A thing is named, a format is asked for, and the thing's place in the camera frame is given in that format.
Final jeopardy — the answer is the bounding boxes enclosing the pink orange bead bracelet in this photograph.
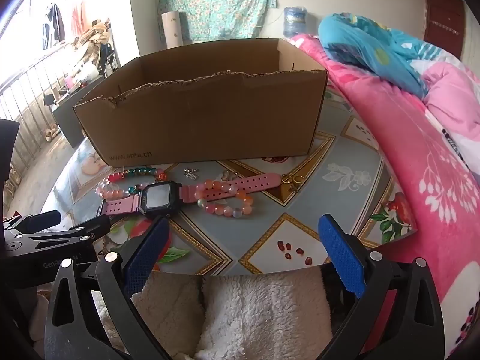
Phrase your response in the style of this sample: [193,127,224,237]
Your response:
[197,180,254,219]

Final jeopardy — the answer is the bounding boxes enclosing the fruit pattern tablecloth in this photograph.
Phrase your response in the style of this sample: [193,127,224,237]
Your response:
[39,79,419,276]

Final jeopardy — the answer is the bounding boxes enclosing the brown door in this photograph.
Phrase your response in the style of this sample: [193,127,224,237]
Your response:
[424,0,466,61]

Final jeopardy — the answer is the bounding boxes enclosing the metal railing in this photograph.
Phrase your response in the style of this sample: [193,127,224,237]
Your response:
[0,43,81,181]

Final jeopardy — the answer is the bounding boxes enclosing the pink hanging garment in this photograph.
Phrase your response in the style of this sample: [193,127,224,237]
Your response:
[71,2,88,38]

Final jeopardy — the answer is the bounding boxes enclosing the white paper roll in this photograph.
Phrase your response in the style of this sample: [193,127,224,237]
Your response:
[161,10,184,47]

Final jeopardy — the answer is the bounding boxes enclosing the black white striped strap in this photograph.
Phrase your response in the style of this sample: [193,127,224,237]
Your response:
[440,127,473,173]

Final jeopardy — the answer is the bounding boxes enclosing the multicolour bead bracelet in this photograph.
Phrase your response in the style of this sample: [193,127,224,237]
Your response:
[96,166,167,200]

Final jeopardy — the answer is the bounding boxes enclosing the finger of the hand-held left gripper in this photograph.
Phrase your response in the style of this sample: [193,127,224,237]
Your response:
[3,210,62,233]
[7,214,112,252]

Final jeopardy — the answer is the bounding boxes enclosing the white fleece garment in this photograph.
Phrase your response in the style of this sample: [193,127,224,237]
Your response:
[129,264,332,360]

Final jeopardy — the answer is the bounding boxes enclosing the large cardboard box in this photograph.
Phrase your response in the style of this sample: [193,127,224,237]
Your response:
[73,37,329,167]

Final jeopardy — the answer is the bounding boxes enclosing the grey cabinet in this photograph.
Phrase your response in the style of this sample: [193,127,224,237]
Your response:
[52,79,106,149]

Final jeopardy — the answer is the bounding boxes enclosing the green floral curtain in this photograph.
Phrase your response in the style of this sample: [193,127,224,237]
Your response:
[157,0,279,44]

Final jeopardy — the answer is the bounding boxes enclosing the light pink quilt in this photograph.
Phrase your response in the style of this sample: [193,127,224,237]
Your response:
[422,41,480,181]

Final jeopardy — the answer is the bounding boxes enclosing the beige blanket pile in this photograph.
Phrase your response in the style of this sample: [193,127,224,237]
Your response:
[73,19,111,68]

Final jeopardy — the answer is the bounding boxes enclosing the wheelchair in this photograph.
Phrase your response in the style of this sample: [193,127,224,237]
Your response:
[97,22,121,79]

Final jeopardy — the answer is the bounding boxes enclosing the pink floral blanket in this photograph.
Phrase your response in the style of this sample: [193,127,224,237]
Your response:
[290,34,480,360]

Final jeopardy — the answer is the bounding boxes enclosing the blue water jug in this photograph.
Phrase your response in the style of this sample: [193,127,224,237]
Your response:
[282,6,310,40]

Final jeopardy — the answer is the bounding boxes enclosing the blue pillow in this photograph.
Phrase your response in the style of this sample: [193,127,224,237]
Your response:
[318,12,464,100]

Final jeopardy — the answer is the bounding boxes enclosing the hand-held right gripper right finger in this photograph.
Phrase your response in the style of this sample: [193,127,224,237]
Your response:
[318,214,445,360]

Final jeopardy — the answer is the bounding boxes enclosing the dark hanging jacket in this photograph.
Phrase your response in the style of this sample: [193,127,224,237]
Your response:
[42,3,65,49]

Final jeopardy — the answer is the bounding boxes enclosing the black wrist watch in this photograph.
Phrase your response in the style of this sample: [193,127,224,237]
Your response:
[98,172,283,221]

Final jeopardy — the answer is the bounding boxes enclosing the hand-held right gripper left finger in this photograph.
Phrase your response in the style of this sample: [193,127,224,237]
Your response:
[44,217,173,360]

